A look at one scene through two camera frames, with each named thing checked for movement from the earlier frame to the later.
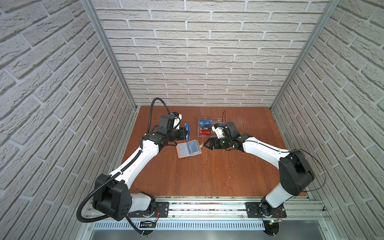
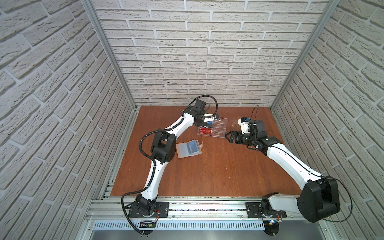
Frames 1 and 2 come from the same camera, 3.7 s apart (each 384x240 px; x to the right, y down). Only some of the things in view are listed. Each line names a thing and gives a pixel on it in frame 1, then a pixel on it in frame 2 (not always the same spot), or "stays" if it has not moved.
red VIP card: (205, 132) stays
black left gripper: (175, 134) -> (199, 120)
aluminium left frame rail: (100, 25) stays
